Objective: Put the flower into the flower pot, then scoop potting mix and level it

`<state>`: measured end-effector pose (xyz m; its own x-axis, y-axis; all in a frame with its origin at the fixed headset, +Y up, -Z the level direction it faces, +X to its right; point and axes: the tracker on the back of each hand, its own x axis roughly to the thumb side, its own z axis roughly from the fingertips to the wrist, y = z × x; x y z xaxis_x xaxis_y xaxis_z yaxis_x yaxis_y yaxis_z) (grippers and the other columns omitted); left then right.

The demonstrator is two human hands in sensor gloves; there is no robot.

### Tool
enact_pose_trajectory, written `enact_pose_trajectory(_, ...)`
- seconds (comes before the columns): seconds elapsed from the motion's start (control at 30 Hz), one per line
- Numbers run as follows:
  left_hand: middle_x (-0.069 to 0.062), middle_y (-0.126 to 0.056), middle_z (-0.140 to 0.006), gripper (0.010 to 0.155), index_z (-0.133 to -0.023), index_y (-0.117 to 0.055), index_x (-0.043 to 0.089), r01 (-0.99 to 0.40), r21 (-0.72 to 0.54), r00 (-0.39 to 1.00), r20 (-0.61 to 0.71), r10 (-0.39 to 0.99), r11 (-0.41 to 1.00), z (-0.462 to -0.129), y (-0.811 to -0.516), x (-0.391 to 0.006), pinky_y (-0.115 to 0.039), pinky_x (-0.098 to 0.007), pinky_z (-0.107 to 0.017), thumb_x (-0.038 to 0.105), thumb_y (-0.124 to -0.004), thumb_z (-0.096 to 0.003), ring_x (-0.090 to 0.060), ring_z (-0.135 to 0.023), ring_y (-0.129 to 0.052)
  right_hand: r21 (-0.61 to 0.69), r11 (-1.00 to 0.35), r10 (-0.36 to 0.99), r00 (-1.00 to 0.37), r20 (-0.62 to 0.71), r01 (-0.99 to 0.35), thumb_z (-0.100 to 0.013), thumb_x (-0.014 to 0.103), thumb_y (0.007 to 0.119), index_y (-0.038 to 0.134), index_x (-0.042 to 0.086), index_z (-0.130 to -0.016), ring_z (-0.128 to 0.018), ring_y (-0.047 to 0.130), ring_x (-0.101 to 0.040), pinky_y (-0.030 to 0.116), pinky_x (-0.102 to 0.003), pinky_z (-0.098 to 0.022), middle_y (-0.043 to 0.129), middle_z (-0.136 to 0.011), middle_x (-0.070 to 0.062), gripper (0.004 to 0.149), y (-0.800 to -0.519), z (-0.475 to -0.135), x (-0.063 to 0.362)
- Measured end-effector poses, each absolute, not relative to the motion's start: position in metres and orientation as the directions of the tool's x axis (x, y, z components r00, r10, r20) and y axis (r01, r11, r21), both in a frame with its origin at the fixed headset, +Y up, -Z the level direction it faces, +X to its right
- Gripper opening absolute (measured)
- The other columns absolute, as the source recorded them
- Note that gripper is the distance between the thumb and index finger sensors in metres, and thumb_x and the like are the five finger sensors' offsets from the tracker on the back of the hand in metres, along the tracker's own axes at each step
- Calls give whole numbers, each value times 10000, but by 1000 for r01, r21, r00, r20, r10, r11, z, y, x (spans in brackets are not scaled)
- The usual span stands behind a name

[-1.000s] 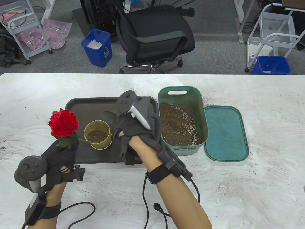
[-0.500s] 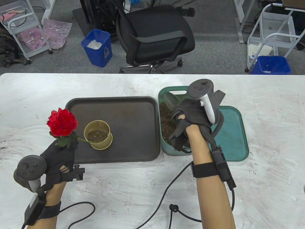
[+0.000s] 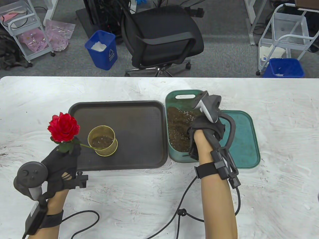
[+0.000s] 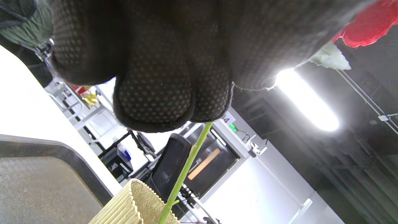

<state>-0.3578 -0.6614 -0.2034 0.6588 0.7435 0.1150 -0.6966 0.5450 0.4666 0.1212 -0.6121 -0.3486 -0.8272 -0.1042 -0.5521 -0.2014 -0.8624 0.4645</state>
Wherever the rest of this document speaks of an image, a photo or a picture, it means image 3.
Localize person's left hand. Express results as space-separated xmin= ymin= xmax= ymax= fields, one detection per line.
xmin=41 ymin=144 xmax=82 ymax=199

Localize person's right hand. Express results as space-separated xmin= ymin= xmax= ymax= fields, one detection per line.
xmin=187 ymin=116 xmax=226 ymax=161

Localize brown potting mix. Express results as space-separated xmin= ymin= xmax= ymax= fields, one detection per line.
xmin=167 ymin=107 xmax=200 ymax=153
xmin=91 ymin=136 xmax=114 ymax=149

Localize red artificial rose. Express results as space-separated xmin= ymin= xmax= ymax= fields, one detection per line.
xmin=47 ymin=113 xmax=102 ymax=153

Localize teal plastic lid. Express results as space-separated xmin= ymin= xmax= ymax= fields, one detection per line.
xmin=214 ymin=110 xmax=261 ymax=169

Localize person's right forearm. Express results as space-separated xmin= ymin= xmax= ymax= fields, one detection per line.
xmin=194 ymin=131 xmax=238 ymax=239

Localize person's left forearm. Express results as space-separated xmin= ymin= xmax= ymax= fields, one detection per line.
xmin=29 ymin=189 xmax=70 ymax=239

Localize grey and white hand controller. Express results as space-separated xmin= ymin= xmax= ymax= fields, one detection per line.
xmin=192 ymin=91 xmax=236 ymax=150

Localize teal plastic storage box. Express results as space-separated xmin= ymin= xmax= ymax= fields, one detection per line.
xmin=165 ymin=90 xmax=219 ymax=163

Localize gold ribbed flower pot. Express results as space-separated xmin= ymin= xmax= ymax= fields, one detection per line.
xmin=87 ymin=125 xmax=118 ymax=157

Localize brown plastic tray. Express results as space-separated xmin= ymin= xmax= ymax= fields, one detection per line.
xmin=67 ymin=100 xmax=168 ymax=172

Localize white box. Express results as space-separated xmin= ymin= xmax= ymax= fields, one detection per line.
xmin=259 ymin=46 xmax=286 ymax=62

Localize plain blue bin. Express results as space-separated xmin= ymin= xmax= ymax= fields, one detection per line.
xmin=262 ymin=58 xmax=305 ymax=78

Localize black office chair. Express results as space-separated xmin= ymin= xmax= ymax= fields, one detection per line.
xmin=121 ymin=5 xmax=205 ymax=77

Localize blue bin with white symbol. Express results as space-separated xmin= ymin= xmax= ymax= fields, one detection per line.
xmin=84 ymin=30 xmax=118 ymax=71

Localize white desk leg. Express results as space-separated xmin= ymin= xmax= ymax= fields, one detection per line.
xmin=244 ymin=0 xmax=267 ymax=46
xmin=44 ymin=0 xmax=65 ymax=26

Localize dark fabric bag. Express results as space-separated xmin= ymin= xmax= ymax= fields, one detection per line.
xmin=0 ymin=26 xmax=33 ymax=71

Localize crumpled white paper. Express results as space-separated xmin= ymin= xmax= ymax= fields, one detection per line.
xmin=91 ymin=42 xmax=107 ymax=52

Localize pink plastic bag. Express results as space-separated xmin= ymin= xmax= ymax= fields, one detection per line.
xmin=45 ymin=19 xmax=76 ymax=52
xmin=19 ymin=28 xmax=50 ymax=53

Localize white mesh rolling cart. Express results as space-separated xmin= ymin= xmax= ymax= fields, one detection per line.
xmin=256 ymin=4 xmax=319 ymax=76

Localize black computer tower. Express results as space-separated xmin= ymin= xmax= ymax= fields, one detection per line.
xmin=83 ymin=0 xmax=131 ymax=35

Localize brown cardboard box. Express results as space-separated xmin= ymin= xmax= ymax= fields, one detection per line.
xmin=294 ymin=0 xmax=319 ymax=10

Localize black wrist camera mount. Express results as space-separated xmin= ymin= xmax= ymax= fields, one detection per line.
xmin=194 ymin=147 xmax=241 ymax=189

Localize black cable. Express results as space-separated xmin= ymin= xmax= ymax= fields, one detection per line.
xmin=61 ymin=210 xmax=100 ymax=239
xmin=147 ymin=174 xmax=241 ymax=239

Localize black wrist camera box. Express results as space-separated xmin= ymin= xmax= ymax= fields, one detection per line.
xmin=22 ymin=202 xmax=64 ymax=237

